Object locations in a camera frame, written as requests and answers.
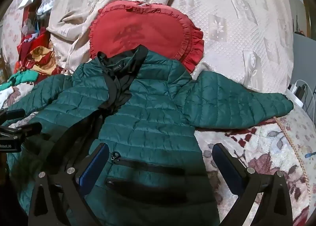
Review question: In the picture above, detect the green puffer jacket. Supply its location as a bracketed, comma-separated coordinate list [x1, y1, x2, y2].
[6, 45, 294, 226]

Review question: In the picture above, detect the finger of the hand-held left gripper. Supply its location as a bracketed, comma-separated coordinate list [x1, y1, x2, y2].
[0, 122, 42, 142]
[0, 109, 26, 121]

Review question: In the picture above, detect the beige quilted bedspread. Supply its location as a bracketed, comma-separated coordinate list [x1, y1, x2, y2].
[170, 0, 298, 93]

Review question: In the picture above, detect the white power strip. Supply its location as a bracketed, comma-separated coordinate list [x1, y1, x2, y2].
[288, 83, 309, 107]

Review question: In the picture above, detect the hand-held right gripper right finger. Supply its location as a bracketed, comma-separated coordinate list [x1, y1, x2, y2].
[212, 143, 300, 226]

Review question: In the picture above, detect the red floral tasselled cloth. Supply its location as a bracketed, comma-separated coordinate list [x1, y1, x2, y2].
[13, 28, 65, 76]

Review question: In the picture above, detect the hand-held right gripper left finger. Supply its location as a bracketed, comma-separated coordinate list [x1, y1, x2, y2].
[28, 143, 110, 226]

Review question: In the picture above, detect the green cloth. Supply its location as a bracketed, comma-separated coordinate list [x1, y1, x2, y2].
[7, 70, 40, 86]

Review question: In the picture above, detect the leaf-pattern floral blanket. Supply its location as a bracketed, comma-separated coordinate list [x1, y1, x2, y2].
[0, 80, 316, 226]

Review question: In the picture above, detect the white cable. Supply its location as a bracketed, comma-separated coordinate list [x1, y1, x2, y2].
[296, 80, 316, 119]

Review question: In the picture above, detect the red ruffled heart pillow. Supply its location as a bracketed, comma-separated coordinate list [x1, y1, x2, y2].
[89, 0, 205, 74]

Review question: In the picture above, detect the light blue plastic bag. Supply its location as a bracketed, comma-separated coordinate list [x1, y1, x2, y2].
[37, 0, 56, 15]

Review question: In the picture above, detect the grey board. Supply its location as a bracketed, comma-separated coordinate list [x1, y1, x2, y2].
[292, 32, 316, 88]

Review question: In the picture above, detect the beige satin cloth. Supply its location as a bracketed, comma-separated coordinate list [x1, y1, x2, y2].
[46, 0, 188, 76]

